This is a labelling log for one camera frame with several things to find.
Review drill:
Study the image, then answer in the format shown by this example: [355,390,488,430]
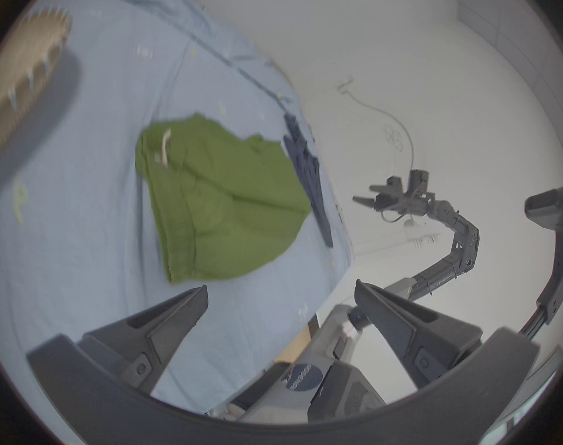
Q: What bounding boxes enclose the bed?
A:
[0,0,449,416]

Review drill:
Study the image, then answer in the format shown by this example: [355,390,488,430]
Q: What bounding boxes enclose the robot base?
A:
[207,304,389,424]

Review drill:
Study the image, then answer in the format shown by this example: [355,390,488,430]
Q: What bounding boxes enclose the white cable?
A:
[336,77,415,176]

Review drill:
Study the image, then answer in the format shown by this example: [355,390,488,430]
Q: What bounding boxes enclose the green shorts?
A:
[134,113,314,285]

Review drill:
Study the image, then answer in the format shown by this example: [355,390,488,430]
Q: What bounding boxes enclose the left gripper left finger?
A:
[81,285,209,396]

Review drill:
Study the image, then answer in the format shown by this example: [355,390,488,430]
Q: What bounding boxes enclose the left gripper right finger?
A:
[354,280,484,390]

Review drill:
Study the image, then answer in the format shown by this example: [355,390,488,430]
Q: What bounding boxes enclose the round woven basket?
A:
[0,10,73,166]

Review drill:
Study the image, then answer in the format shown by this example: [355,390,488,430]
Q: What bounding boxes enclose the pale blue quilt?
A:
[73,0,302,110]

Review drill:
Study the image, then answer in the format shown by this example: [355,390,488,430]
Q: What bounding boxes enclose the dark blue garment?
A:
[281,114,334,248]

